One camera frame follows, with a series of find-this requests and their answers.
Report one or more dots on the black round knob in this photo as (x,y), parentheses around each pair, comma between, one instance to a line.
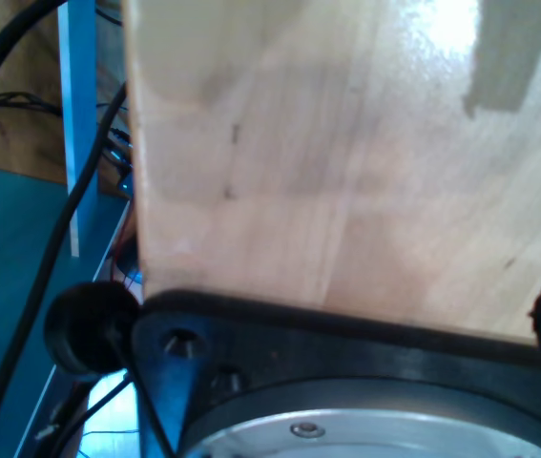
(89,329)

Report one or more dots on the teal flat panel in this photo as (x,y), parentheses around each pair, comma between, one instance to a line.
(7,229)

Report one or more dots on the light blue post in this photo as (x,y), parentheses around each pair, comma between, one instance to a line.
(79,119)

